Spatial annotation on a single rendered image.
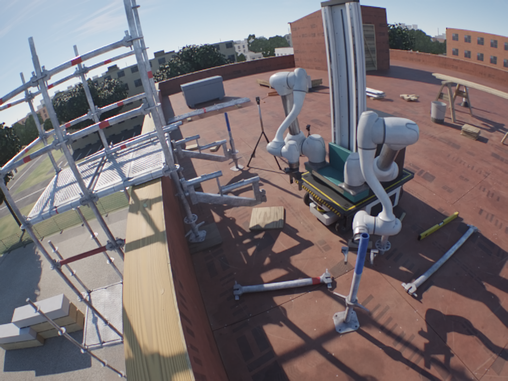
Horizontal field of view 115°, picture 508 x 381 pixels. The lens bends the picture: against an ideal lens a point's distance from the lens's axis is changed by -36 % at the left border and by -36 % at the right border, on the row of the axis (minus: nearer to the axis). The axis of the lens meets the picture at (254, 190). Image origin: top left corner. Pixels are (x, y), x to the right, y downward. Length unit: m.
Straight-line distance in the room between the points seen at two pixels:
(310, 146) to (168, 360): 1.82
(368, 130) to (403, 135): 0.18
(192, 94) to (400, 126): 7.00
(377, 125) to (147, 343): 1.34
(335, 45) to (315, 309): 1.84
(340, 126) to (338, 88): 0.31
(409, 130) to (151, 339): 1.41
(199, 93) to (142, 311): 7.20
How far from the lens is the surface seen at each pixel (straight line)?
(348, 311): 1.53
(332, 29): 1.98
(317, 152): 2.14
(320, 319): 1.68
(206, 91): 7.88
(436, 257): 2.18
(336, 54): 2.00
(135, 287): 1.18
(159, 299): 1.08
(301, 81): 1.91
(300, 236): 2.15
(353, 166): 1.80
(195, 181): 2.03
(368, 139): 1.28
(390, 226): 1.50
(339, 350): 1.60
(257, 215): 2.39
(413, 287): 1.86
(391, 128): 1.28
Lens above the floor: 1.49
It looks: 32 degrees down
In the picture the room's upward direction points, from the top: 11 degrees counter-clockwise
